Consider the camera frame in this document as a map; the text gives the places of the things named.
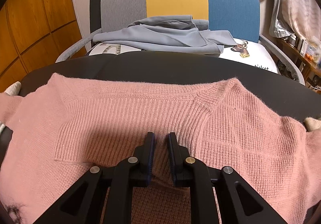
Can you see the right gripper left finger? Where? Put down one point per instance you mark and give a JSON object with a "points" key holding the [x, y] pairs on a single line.
{"points": [[104, 194]]}

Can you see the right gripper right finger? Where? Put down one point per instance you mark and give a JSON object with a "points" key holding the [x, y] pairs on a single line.
{"points": [[217, 195]]}

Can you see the pink knitted sweater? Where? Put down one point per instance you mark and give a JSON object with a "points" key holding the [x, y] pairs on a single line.
{"points": [[66, 126]]}

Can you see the beige cloth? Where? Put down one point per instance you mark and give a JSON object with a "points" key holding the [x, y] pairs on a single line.
{"points": [[312, 124]]}

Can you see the white folded towel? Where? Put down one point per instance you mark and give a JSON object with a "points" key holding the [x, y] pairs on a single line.
{"points": [[12, 90]]}

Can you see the white printed pillow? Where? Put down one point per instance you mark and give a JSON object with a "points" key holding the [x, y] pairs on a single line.
{"points": [[250, 53]]}

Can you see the cluttered wooden shelf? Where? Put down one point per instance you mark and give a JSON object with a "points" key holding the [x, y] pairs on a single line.
{"points": [[309, 70]]}

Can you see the grey blue garment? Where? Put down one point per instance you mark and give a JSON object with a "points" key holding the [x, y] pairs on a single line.
{"points": [[171, 33]]}

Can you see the grey yellow blue chair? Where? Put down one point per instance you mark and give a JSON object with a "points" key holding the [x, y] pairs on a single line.
{"points": [[242, 18]]}

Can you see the black rolled mat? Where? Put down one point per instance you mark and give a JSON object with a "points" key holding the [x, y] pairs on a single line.
{"points": [[95, 15]]}

